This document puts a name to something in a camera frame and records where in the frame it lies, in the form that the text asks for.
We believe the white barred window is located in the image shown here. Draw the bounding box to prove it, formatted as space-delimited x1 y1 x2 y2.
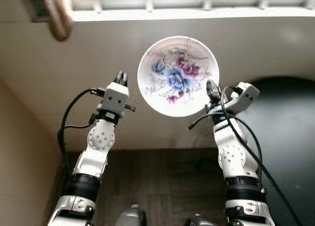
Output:
69 0 315 21

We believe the grey left robot leg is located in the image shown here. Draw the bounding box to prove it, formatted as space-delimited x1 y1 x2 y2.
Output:
115 204 148 226

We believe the grey robot leg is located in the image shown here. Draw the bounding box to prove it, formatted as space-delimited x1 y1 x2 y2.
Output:
115 204 148 226
186 214 223 226

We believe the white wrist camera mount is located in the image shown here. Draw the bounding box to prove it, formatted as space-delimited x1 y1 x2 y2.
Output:
217 82 260 116
101 82 130 113

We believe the black round table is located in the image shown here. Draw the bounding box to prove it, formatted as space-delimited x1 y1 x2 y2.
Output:
246 77 315 226

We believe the brown wooden beam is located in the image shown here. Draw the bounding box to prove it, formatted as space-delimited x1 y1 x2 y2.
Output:
37 0 74 42

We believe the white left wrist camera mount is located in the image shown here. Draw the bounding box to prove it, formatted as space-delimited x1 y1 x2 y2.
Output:
101 82 130 113

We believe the grey right robot leg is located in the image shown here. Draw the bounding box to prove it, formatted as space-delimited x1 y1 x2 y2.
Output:
186 214 223 226

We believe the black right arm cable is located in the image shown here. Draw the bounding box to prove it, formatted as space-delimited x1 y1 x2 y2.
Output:
188 85 303 226

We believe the white floral plate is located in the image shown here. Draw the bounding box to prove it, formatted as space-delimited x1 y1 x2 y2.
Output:
137 35 221 118

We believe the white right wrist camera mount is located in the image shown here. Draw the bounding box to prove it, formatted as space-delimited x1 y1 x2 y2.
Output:
217 82 260 116

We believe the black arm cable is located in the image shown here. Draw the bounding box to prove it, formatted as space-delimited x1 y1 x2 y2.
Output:
57 87 106 185
188 85 303 226

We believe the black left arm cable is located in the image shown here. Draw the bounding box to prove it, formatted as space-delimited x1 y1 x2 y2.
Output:
57 87 106 185

